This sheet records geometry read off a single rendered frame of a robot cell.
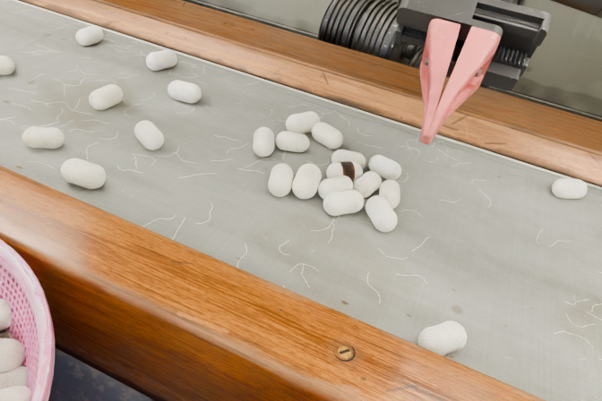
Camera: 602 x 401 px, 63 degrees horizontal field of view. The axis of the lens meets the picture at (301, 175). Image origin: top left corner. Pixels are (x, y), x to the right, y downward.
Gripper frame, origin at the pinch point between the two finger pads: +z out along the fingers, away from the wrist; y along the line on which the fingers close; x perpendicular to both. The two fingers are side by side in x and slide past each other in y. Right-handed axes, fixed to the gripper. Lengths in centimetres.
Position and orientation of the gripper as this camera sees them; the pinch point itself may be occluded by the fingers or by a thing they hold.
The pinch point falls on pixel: (429, 130)
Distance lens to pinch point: 35.8
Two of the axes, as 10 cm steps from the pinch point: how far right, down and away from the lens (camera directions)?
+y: 9.2, 3.3, -2.2
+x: 1.2, 3.1, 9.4
